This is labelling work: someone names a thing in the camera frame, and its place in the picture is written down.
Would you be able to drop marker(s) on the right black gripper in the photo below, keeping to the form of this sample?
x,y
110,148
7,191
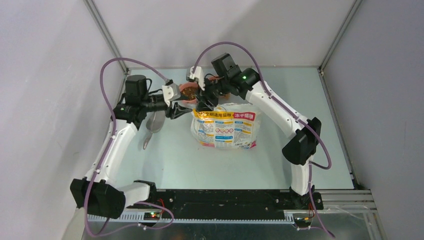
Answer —
x,y
206,106

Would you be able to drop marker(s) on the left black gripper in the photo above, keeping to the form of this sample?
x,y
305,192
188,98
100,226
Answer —
x,y
177,110

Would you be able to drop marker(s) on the metal food scoop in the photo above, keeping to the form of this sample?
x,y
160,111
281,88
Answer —
x,y
153,125

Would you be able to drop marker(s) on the cat food bag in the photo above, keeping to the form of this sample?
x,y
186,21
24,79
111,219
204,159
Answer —
x,y
229,126

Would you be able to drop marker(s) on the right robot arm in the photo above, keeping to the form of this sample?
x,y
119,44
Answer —
x,y
249,86

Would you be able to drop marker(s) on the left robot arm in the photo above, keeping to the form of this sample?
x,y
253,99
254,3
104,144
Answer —
x,y
97,191

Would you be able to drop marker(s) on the pink bowl with kibble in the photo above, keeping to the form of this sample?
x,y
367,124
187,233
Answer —
x,y
189,90

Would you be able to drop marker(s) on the empty pink bowl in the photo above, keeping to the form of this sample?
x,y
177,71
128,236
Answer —
x,y
214,78

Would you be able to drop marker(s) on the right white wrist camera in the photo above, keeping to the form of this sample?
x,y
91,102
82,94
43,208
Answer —
x,y
195,74

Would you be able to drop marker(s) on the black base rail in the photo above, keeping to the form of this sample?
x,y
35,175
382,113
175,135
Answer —
x,y
233,204

